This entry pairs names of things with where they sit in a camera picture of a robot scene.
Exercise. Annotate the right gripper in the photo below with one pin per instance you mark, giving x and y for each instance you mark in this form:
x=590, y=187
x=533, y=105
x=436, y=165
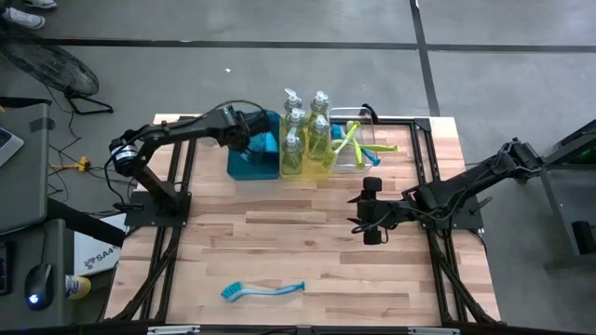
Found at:
x=382, y=214

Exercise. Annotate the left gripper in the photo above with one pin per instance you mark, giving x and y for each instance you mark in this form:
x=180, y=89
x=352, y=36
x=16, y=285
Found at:
x=247, y=123

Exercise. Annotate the clear dish soap bottle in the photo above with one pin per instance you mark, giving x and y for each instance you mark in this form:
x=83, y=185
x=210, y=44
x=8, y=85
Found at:
x=319, y=104
x=319, y=142
x=292, y=100
x=291, y=158
x=295, y=124

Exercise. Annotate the blue dish brush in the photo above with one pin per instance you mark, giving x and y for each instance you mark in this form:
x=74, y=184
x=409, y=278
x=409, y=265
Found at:
x=375, y=162
x=261, y=291

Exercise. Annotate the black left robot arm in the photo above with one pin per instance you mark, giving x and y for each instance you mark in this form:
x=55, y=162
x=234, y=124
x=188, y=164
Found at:
x=177, y=130

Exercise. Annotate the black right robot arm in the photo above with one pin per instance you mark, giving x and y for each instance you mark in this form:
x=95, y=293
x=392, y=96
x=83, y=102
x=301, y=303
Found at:
x=465, y=186

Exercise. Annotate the teal plastic bin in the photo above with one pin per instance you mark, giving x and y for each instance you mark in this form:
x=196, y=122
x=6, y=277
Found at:
x=251, y=172

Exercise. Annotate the yellow plastic bin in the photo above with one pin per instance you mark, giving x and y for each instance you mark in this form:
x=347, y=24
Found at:
x=321, y=171

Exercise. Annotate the clear plastic bin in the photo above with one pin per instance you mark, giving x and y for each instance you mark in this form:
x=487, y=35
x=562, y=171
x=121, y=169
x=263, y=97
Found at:
x=368, y=116

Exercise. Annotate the grey metal stand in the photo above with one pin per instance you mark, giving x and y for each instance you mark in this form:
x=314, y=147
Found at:
x=556, y=214

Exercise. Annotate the white cardboard box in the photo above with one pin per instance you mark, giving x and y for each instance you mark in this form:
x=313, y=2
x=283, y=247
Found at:
x=93, y=260

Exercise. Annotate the grey tape piece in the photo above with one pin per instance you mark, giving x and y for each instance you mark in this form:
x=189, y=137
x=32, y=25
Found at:
x=42, y=124

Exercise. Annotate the black floor fan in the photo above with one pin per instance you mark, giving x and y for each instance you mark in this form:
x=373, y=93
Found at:
x=51, y=65

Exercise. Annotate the black box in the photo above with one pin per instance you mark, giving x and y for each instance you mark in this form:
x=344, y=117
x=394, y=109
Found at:
x=584, y=237

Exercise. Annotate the white and yellow can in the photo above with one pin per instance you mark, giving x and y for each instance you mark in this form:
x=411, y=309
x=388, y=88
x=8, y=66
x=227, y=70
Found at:
x=80, y=287

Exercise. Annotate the black bar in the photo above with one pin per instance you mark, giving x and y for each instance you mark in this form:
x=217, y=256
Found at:
x=23, y=102

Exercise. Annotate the grey laptop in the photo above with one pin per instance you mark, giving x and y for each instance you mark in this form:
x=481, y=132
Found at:
x=7, y=144

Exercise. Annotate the black computer mouse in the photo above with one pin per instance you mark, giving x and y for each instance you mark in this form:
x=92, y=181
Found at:
x=39, y=284

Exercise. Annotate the person's shoe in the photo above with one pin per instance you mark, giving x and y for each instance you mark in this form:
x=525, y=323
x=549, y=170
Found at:
x=23, y=18
x=39, y=4

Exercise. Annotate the dark keyboard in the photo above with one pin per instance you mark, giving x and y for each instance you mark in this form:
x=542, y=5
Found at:
x=4, y=270

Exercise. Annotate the dark grey desk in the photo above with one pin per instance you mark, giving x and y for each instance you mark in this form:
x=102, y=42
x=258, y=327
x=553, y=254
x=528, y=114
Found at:
x=18, y=316

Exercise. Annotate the black table rig frame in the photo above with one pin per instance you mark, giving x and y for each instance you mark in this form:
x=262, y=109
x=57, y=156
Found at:
x=423, y=124

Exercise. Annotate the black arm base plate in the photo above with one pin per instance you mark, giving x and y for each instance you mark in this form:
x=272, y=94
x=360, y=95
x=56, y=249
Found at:
x=153, y=222
x=472, y=222

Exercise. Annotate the silver metal bracket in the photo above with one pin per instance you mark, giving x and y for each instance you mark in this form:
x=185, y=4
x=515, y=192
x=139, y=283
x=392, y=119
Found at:
x=433, y=331
x=172, y=330

